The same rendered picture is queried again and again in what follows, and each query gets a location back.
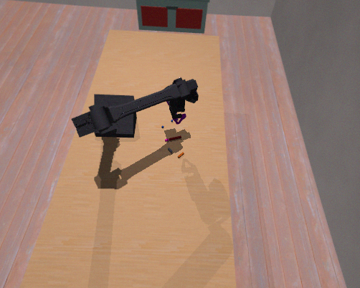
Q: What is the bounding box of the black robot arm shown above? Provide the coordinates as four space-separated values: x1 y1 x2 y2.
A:
71 77 199 138

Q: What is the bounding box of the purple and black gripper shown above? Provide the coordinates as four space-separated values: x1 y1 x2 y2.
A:
166 100 186 124

